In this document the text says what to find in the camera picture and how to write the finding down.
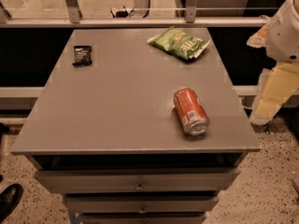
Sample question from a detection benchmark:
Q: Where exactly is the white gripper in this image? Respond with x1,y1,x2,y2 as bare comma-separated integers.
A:
247,0,299,125

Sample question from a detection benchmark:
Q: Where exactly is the green jalapeno chip bag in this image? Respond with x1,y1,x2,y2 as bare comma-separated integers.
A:
147,27,210,61

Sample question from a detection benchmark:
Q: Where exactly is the black rxbar chocolate bar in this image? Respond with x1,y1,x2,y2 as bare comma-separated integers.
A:
73,46,93,67

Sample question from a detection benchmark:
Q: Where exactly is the grey metal railing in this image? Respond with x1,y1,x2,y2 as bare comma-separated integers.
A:
0,0,270,28

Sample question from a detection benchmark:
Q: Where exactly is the orange soda can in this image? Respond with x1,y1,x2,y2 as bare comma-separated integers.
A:
173,88,209,136

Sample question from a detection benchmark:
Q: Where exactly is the grey drawer cabinet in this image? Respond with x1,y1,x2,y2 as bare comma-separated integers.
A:
10,27,262,224

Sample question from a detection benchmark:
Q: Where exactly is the top grey drawer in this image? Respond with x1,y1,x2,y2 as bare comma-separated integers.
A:
35,168,240,194

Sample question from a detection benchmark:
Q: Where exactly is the grey drawer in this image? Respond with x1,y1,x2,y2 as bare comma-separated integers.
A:
35,168,240,194
81,213,206,224
64,193,219,214

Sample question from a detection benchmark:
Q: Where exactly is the middle grey drawer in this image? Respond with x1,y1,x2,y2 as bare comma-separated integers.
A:
64,193,219,214

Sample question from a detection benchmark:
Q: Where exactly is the bottom grey drawer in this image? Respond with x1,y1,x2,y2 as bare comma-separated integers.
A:
81,213,206,224

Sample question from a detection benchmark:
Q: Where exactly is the black shoe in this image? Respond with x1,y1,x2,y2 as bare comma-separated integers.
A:
0,183,23,223

